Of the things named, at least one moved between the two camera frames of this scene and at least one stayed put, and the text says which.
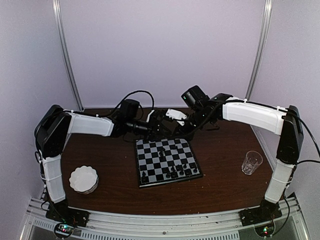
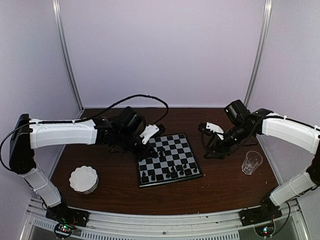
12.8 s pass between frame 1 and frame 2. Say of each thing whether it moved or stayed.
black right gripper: moved
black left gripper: moved
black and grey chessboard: stayed
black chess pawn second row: stayed
